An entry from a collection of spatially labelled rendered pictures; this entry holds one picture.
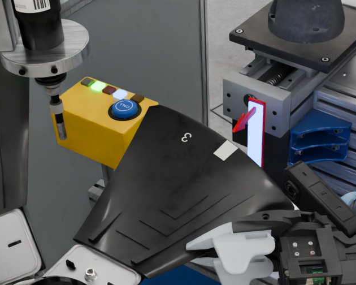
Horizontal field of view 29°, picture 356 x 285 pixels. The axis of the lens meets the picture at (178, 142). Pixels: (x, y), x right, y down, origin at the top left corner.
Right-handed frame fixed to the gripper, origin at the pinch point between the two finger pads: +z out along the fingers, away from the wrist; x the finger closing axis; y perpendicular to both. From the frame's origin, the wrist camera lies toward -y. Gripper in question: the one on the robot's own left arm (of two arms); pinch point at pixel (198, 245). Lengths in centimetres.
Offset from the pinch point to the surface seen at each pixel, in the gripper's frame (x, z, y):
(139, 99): 14.2, 7.5, -40.5
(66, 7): 29, 26, -91
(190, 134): -0.8, -0.1, -16.4
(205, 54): 79, -9, -133
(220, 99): 138, -17, -175
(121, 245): -1.6, 8.2, 0.4
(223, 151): 0.3, -4.1, -14.1
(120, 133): 14.1, 10.5, -32.6
